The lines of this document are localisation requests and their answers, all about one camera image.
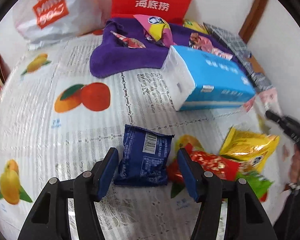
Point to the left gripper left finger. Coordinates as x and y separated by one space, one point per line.
49 216

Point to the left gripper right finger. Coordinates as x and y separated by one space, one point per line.
246 217

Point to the green triangular snack packet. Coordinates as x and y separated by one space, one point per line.
259 183

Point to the yellow triangular snack packet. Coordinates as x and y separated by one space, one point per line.
254 148

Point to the red snack packet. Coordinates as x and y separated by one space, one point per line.
223 168

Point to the blue snack packet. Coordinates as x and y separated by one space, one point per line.
144 158

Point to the pink snack packet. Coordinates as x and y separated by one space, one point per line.
204 44

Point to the pink yellow snack bag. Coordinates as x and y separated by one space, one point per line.
156 30

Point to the red white candy packet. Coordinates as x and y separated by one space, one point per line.
129 42

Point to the right hand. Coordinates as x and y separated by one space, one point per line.
294 172

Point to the grey checked star cloth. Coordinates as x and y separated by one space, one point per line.
242 53

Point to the fruit print tablecloth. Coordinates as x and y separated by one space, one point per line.
48 144

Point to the blue tissue pack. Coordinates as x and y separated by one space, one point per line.
199 80

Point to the yellow chips bag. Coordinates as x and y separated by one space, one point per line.
193 25

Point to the purple towel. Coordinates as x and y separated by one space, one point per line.
112 57

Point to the white Miniso plastic bag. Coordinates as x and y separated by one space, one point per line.
45 22

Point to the brown wooden door frame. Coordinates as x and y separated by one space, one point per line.
252 19

